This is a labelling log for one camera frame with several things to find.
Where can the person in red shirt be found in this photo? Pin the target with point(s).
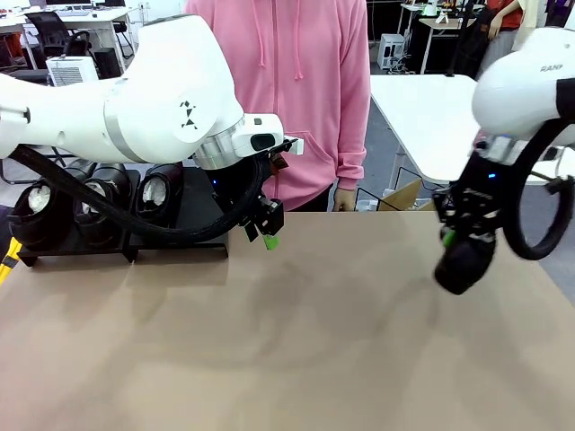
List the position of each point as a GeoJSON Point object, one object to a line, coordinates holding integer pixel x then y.
{"type": "Point", "coordinates": [510, 13]}

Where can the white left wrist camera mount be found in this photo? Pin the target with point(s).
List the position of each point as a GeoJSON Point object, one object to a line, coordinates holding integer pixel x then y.
{"type": "Point", "coordinates": [294, 146]}

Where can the white office desk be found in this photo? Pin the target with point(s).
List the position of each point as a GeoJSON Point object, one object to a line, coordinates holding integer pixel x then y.
{"type": "Point", "coordinates": [103, 15]}

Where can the black leather shoe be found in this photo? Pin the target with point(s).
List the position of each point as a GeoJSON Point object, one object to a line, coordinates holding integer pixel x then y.
{"type": "Point", "coordinates": [462, 269]}
{"type": "Point", "coordinates": [112, 179]}
{"type": "Point", "coordinates": [166, 175]}
{"type": "Point", "coordinates": [31, 229]}

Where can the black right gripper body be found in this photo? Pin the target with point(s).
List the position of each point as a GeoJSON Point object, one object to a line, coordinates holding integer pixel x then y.
{"type": "Point", "coordinates": [480, 193]}

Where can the person's left hand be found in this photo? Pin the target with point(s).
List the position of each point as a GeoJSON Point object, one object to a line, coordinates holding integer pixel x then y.
{"type": "Point", "coordinates": [345, 201]}

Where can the wooden top desk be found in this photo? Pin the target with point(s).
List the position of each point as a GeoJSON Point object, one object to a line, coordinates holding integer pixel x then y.
{"type": "Point", "coordinates": [449, 22]}

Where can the white air purifier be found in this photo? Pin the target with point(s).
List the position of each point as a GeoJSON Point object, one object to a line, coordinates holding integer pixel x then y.
{"type": "Point", "coordinates": [72, 72]}

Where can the brown cardboard box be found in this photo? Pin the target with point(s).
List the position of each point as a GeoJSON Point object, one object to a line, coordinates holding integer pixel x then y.
{"type": "Point", "coordinates": [404, 195]}

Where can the black mesh office chair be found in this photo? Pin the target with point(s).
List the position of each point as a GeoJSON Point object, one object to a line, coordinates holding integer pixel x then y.
{"type": "Point", "coordinates": [47, 27]}

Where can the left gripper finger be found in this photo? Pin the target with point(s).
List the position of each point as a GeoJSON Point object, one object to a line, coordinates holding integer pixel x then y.
{"type": "Point", "coordinates": [251, 224]}
{"type": "Point", "coordinates": [271, 217]}

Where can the black metal shoe stand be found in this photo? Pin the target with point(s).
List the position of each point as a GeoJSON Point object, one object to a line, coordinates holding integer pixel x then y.
{"type": "Point", "coordinates": [67, 257]}
{"type": "Point", "coordinates": [193, 202]}

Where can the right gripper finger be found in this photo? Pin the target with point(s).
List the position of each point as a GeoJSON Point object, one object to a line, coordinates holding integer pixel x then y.
{"type": "Point", "coordinates": [492, 226]}
{"type": "Point", "coordinates": [445, 211]}

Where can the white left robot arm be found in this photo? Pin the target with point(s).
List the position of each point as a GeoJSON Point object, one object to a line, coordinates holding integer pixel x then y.
{"type": "Point", "coordinates": [157, 90]}

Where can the white computer case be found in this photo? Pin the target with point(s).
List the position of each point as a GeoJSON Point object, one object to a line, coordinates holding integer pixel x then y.
{"type": "Point", "coordinates": [388, 51]}

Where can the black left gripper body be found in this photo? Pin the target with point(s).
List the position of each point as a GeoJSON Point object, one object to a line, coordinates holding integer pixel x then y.
{"type": "Point", "coordinates": [229, 188]}

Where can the pink sleeved left forearm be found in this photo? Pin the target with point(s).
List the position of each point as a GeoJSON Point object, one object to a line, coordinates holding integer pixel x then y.
{"type": "Point", "coordinates": [352, 152]}

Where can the black computer tower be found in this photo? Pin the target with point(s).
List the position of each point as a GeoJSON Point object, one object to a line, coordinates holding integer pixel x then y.
{"type": "Point", "coordinates": [108, 63]}

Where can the white table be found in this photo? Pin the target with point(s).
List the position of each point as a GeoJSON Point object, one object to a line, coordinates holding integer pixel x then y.
{"type": "Point", "coordinates": [418, 116]}

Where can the pink hoodie torso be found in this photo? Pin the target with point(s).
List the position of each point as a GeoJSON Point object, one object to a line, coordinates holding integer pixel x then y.
{"type": "Point", "coordinates": [314, 90]}

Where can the cream hanging garment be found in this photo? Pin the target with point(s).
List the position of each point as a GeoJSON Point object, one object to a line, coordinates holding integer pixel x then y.
{"type": "Point", "coordinates": [528, 18]}

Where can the yellow frame leg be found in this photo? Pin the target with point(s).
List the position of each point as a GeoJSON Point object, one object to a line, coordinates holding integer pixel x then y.
{"type": "Point", "coordinates": [9, 260]}

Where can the black trousers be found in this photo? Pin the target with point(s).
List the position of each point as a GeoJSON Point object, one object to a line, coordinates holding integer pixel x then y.
{"type": "Point", "coordinates": [325, 202]}

